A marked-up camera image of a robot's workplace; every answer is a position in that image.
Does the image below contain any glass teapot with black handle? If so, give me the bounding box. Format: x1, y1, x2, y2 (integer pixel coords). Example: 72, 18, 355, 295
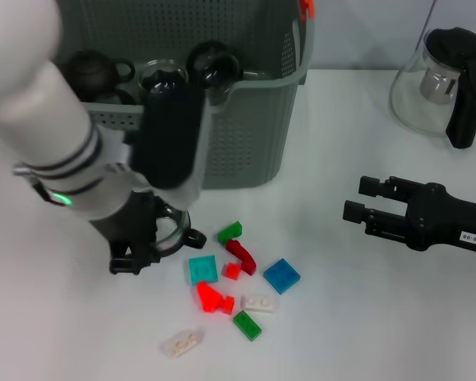
389, 26, 476, 150

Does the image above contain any small green building brick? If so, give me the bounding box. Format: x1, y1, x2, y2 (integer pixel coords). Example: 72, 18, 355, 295
217, 221, 244, 245

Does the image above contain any blue square building plate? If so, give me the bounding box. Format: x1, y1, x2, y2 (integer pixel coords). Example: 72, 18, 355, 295
263, 257, 302, 295

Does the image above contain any bright red slope brick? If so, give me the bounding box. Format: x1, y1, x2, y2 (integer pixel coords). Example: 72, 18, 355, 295
196, 280, 225, 314

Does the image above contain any left gripper cable with plug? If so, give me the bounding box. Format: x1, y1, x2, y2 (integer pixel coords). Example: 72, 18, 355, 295
12, 162, 36, 179

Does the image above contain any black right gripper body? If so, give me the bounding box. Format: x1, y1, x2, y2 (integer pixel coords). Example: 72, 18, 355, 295
404, 182, 476, 253

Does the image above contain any grey perforated storage bin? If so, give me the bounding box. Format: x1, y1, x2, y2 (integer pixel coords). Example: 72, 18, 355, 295
57, 0, 317, 190

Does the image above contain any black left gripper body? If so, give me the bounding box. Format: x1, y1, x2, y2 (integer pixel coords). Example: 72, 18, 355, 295
89, 190, 162, 265

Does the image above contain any grey left wrist camera housing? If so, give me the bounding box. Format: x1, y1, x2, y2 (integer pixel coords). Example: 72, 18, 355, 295
122, 83, 215, 211

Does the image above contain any black clay teapot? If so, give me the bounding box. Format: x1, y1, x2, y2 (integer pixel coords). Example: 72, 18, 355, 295
63, 49, 136, 100

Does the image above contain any small orange-red square brick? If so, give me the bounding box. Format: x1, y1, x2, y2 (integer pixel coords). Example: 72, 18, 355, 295
221, 262, 242, 281

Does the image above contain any translucent white building brick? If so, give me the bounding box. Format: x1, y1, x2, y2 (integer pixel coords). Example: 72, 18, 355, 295
160, 328, 205, 360

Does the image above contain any green flat building plate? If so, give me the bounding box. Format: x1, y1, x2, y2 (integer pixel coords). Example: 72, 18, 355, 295
232, 310, 263, 342

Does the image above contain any dark red curved brick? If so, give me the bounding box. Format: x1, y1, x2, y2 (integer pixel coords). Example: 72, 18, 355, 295
225, 239, 258, 277

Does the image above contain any white two-stud brick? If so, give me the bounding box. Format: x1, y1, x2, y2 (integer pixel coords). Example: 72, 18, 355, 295
240, 293, 281, 315

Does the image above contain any teal square building plate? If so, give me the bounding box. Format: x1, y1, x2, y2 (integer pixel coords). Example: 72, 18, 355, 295
188, 255, 219, 286

